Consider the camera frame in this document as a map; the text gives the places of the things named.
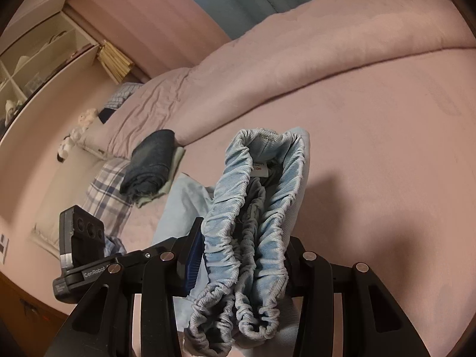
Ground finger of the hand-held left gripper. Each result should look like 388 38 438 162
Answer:
119 236 180 265

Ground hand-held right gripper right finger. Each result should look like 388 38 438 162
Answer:
284 237 432 357

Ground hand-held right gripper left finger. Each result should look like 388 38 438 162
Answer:
45 217 204 357

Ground light blue pants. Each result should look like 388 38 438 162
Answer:
152 127 311 357

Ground folded light green cloth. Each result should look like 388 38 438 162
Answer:
134 145 186 209

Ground plaid pillow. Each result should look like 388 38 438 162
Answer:
32 156 134 259

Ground brown wooden cabinet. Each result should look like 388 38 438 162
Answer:
0 271 80 343

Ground folded dark jeans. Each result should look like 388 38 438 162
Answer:
120 129 175 198

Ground white and black plush toy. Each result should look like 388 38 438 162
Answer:
56 128 81 163

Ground pink bed sheet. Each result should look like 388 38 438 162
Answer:
123 45 476 357

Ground blue striped cloth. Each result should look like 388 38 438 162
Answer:
104 82 144 111

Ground stack of books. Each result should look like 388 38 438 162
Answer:
97 41 135 84

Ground white shelf unit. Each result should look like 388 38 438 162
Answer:
0 0 103 145

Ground pink duvet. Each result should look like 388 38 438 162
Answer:
80 0 476 157

